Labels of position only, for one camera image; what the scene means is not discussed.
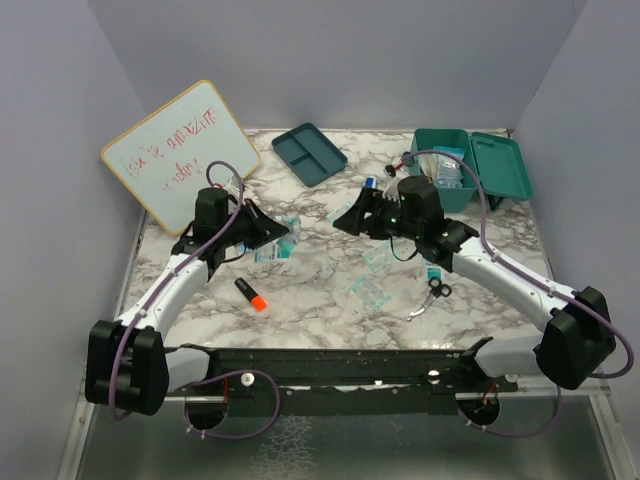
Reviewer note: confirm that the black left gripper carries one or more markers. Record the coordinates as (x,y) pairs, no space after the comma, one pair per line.
(265,228)

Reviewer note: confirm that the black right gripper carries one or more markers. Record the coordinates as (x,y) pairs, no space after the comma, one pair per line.
(352,221)

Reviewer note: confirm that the small teal bandage packet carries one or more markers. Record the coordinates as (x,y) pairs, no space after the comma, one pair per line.
(288,242)

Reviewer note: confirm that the teal divided tray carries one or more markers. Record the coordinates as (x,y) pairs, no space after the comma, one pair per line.
(310,155)

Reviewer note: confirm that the long gauze dressing packet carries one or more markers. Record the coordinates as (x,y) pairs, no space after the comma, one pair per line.
(432,272)

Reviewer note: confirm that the blue cotton swab bag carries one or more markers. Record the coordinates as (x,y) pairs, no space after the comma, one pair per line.
(448,173)

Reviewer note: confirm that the black handled scissors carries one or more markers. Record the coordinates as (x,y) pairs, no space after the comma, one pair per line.
(437,289)

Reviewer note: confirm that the yellowish gauze roll bag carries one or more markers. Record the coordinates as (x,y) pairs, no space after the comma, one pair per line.
(429,165)

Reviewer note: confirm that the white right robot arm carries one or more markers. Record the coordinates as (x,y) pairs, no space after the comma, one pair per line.
(573,337)

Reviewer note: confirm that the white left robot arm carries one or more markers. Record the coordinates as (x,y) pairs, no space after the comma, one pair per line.
(129,369)

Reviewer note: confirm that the teal medicine kit box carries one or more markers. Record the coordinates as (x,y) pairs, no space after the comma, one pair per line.
(496,161)

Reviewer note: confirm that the teal plaster sheet far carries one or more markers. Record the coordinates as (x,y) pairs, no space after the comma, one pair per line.
(339,212)

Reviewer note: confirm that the teal plaster sheet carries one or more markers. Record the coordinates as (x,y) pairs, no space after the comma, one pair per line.
(379,257)
(339,212)
(372,296)

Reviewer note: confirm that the small gauze dressing packet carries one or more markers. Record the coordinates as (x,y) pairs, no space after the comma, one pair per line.
(272,253)

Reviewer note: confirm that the teal plaster sheet middle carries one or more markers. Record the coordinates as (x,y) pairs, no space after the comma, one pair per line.
(379,257)

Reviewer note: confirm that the black orange highlighter marker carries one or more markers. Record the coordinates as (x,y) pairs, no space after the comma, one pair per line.
(258,303)

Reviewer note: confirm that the teal plaster sheet near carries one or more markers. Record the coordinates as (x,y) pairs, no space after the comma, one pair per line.
(372,296)

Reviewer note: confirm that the yellow framed whiteboard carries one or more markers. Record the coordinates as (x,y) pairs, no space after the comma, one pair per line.
(162,160)

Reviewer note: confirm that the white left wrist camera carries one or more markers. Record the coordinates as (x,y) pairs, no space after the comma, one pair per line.
(235,189)

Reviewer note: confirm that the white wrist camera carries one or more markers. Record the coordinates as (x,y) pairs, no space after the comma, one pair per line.
(235,189)
(394,176)

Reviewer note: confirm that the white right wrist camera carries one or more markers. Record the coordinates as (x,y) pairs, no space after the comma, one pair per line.
(394,176)

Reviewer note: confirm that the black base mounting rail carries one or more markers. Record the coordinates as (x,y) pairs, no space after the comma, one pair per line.
(339,382)

